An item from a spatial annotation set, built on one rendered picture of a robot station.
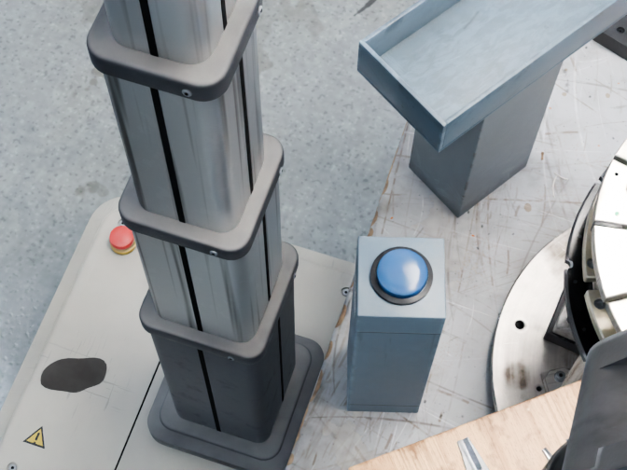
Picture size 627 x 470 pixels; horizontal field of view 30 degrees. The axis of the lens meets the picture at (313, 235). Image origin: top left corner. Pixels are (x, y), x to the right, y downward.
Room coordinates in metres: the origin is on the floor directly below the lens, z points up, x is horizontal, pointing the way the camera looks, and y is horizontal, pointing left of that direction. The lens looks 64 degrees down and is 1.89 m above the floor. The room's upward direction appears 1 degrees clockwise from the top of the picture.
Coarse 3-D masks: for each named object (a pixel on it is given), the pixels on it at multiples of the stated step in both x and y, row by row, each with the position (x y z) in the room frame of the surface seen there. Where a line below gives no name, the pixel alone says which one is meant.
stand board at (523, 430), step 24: (576, 384) 0.28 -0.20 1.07; (504, 408) 0.26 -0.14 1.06; (528, 408) 0.26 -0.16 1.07; (552, 408) 0.26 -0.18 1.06; (456, 432) 0.24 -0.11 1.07; (480, 432) 0.24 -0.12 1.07; (504, 432) 0.24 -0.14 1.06; (528, 432) 0.24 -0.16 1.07; (552, 432) 0.24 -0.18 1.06; (384, 456) 0.22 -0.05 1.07; (408, 456) 0.22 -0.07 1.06; (432, 456) 0.22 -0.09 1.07; (456, 456) 0.22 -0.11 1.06; (504, 456) 0.22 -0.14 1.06; (528, 456) 0.22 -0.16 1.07
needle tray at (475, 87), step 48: (432, 0) 0.63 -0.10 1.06; (480, 0) 0.65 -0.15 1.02; (528, 0) 0.65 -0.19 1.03; (576, 0) 0.65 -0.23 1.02; (624, 0) 0.63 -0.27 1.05; (384, 48) 0.59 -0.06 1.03; (432, 48) 0.60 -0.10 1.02; (480, 48) 0.60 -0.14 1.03; (528, 48) 0.60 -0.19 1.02; (576, 48) 0.60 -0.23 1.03; (384, 96) 0.55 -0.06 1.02; (432, 96) 0.55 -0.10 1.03; (480, 96) 0.52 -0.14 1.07; (528, 96) 0.59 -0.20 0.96; (432, 144) 0.50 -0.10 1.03; (480, 144) 0.55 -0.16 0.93; (528, 144) 0.61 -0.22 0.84; (480, 192) 0.57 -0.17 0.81
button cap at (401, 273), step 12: (396, 252) 0.39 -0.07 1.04; (408, 252) 0.39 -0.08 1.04; (384, 264) 0.38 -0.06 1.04; (396, 264) 0.38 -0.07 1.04; (408, 264) 0.38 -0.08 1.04; (420, 264) 0.38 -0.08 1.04; (384, 276) 0.37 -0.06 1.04; (396, 276) 0.37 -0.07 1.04; (408, 276) 0.37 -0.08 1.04; (420, 276) 0.37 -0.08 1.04; (384, 288) 0.36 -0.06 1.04; (396, 288) 0.36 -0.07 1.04; (408, 288) 0.36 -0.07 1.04; (420, 288) 0.36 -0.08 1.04
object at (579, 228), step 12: (588, 204) 0.45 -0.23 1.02; (576, 228) 0.43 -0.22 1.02; (576, 240) 0.42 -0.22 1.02; (576, 252) 0.40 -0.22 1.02; (576, 264) 0.39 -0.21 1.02; (576, 276) 0.38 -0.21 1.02; (576, 288) 0.37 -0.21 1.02; (588, 288) 0.37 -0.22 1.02; (576, 300) 0.36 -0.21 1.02; (576, 312) 0.35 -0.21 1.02; (588, 312) 0.35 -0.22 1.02; (576, 324) 0.34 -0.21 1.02; (588, 324) 0.34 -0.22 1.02; (588, 336) 0.33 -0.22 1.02; (588, 348) 0.32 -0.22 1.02
